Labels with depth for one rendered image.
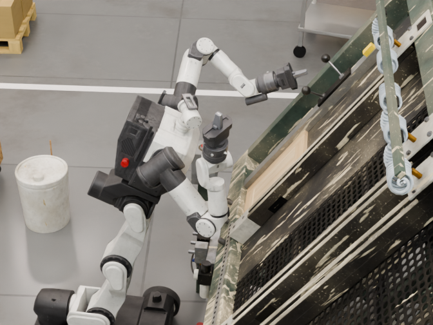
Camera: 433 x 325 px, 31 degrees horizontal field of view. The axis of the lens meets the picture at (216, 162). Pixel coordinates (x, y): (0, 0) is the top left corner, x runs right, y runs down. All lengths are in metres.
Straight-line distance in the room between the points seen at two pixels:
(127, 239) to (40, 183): 1.19
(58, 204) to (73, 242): 0.23
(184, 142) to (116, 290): 0.88
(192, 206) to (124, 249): 0.63
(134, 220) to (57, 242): 1.41
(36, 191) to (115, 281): 1.15
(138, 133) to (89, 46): 3.78
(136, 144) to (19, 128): 2.72
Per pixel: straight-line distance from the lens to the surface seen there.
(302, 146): 3.18
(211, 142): 2.59
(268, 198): 3.02
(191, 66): 3.27
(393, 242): 2.15
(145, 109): 3.04
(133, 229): 3.27
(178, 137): 2.98
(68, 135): 5.51
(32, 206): 4.55
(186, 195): 2.85
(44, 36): 6.93
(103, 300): 3.64
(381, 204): 2.28
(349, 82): 3.16
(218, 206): 2.80
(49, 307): 3.75
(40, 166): 4.59
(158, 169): 2.83
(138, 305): 3.93
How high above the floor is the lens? 2.96
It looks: 35 degrees down
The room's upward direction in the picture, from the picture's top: 2 degrees clockwise
